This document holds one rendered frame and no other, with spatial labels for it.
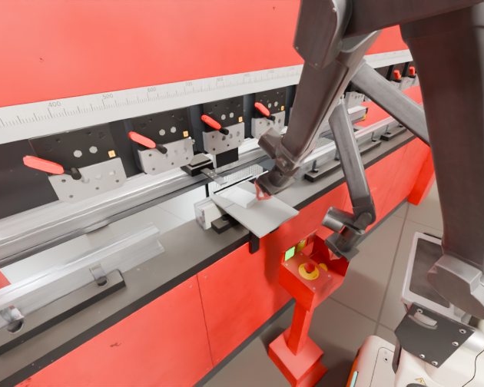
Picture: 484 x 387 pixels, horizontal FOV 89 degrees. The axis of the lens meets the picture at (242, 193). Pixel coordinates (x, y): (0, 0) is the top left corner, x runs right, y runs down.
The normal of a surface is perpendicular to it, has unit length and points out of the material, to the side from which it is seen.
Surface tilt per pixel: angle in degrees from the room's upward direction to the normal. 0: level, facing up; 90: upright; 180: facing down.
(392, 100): 80
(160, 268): 0
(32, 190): 90
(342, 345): 0
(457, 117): 118
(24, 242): 90
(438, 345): 90
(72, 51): 90
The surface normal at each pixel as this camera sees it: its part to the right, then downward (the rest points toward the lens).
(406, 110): -0.45, 0.35
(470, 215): -0.73, 0.67
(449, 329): -0.58, 0.46
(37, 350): -0.01, -0.83
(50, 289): 0.64, 0.43
